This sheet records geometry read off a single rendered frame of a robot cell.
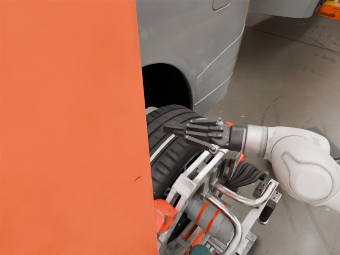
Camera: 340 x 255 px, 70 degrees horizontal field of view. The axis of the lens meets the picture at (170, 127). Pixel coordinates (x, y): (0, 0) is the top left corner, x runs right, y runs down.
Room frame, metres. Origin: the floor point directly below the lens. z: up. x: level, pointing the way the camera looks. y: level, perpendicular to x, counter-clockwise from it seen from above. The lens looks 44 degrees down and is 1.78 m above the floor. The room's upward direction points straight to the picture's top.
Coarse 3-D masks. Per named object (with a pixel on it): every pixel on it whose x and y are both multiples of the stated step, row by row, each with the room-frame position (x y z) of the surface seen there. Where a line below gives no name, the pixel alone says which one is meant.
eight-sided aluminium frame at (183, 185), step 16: (224, 160) 0.70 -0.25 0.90; (192, 176) 0.48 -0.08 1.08; (208, 176) 0.48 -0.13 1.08; (224, 176) 0.69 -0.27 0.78; (176, 192) 0.42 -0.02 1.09; (192, 192) 0.41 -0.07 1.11; (176, 208) 0.37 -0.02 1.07; (176, 224) 0.35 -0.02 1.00; (192, 224) 0.52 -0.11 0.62; (160, 240) 0.31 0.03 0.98; (176, 240) 0.44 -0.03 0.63; (192, 240) 0.45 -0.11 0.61
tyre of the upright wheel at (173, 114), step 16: (160, 112) 0.71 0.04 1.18; (176, 112) 0.73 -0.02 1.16; (192, 112) 0.79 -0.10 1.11; (160, 128) 0.62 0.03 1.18; (160, 144) 0.55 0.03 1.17; (176, 144) 0.55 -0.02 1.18; (160, 160) 0.49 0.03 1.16; (176, 160) 0.49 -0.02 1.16; (160, 176) 0.44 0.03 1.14; (160, 192) 0.42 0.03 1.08
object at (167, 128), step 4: (164, 124) 0.54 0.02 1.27; (164, 128) 0.53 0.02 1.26; (168, 128) 0.53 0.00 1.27; (172, 128) 0.53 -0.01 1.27; (176, 128) 0.52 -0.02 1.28; (180, 128) 0.52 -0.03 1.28; (184, 128) 0.52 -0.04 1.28; (164, 132) 0.54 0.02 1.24; (168, 132) 0.53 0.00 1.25; (172, 132) 0.53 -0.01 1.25
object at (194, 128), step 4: (188, 124) 0.53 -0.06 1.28; (192, 124) 0.53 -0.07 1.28; (192, 128) 0.52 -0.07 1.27; (196, 128) 0.52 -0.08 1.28; (200, 128) 0.52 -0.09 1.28; (204, 128) 0.52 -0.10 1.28; (208, 128) 0.51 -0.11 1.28; (212, 128) 0.51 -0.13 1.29; (216, 128) 0.51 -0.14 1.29; (220, 128) 0.51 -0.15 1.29; (200, 132) 0.52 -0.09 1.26; (204, 132) 0.51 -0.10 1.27; (208, 132) 0.51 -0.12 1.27
